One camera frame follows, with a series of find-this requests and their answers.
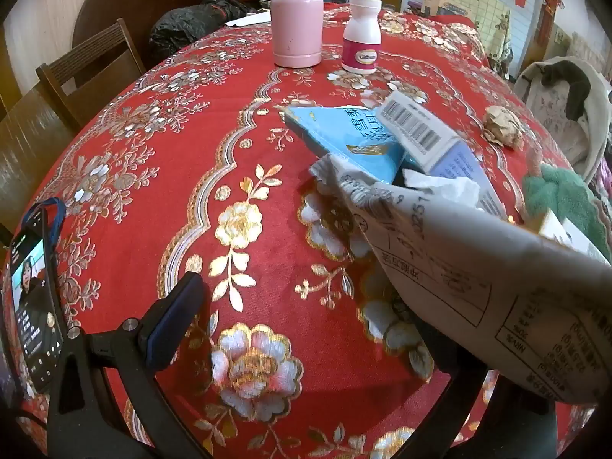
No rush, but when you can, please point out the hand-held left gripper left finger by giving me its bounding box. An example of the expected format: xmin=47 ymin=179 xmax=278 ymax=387
xmin=45 ymin=272 xmax=211 ymax=459

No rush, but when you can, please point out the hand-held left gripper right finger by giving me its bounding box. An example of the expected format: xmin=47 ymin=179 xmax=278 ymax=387
xmin=399 ymin=318 xmax=560 ymax=459

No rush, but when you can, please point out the green cloth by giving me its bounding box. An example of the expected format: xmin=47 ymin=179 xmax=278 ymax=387
xmin=522 ymin=165 xmax=608 ymax=264

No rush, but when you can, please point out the white tissue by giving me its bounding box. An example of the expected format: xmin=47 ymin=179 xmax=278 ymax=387
xmin=400 ymin=168 xmax=481 ymax=211

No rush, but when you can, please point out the brown paper ball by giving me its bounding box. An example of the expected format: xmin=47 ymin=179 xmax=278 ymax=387
xmin=483 ymin=106 xmax=524 ymax=150

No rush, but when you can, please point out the white box with barcode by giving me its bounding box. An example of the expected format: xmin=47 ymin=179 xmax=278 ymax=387
xmin=375 ymin=90 xmax=508 ymax=221

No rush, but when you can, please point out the black smartphone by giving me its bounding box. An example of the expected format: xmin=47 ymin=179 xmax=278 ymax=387
xmin=7 ymin=198 xmax=68 ymax=393

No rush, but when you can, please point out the red floral tablecloth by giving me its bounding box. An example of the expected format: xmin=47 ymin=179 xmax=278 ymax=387
xmin=19 ymin=2 xmax=598 ymax=459

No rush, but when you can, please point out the white paper box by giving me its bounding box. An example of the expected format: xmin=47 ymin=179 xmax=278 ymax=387
xmin=538 ymin=210 xmax=598 ymax=261

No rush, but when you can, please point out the brown wooden chair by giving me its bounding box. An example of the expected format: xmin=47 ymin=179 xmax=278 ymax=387
xmin=36 ymin=18 xmax=146 ymax=130

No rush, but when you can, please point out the black plastic bag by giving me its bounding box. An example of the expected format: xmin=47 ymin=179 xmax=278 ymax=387
xmin=149 ymin=0 xmax=261 ymax=53

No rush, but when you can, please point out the cream fleece coat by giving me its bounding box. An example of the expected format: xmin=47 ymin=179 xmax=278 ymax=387
xmin=514 ymin=56 xmax=612 ymax=187

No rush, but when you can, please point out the white paper sheet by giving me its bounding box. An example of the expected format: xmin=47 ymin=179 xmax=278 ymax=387
xmin=225 ymin=12 xmax=273 ymax=27

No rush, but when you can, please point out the pink thermos bottle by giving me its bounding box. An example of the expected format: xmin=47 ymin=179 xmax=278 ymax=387
xmin=270 ymin=0 xmax=324 ymax=68

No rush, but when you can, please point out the white pill bottle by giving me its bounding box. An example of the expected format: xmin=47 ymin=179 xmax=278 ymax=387
xmin=341 ymin=0 xmax=382 ymax=75

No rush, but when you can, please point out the yellow floral cloth cover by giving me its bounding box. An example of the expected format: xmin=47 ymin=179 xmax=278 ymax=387
xmin=442 ymin=0 xmax=514 ymax=72

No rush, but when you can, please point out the printed cardboard box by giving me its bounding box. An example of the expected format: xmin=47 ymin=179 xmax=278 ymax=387
xmin=421 ymin=0 xmax=474 ymax=17

